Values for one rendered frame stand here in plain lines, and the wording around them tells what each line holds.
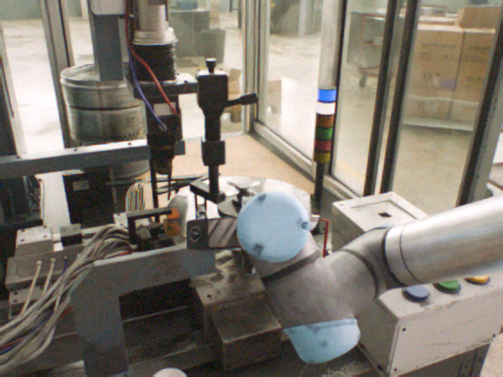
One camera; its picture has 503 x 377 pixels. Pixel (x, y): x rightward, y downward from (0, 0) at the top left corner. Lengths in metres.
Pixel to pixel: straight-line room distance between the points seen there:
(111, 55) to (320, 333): 0.67
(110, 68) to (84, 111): 0.59
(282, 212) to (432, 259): 0.17
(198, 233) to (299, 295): 0.24
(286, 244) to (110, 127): 1.12
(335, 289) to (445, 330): 0.46
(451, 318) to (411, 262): 0.41
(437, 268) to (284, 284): 0.16
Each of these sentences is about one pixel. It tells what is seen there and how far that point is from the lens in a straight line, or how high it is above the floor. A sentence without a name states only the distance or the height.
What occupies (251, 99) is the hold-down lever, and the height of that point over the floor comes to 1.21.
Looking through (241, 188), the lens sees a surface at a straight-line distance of 0.98.
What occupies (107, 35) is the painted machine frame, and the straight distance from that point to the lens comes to 0.96.
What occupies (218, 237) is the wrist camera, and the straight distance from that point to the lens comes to 0.68.
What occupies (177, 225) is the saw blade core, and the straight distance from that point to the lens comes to 0.95.
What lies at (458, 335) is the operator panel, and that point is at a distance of 1.00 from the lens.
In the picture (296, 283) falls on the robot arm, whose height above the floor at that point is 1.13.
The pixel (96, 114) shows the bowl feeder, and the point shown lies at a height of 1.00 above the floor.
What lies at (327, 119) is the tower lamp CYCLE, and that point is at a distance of 1.17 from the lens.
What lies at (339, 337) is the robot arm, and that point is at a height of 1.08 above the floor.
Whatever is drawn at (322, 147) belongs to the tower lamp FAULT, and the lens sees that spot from 1.19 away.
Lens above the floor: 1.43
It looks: 26 degrees down
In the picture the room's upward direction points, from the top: straight up
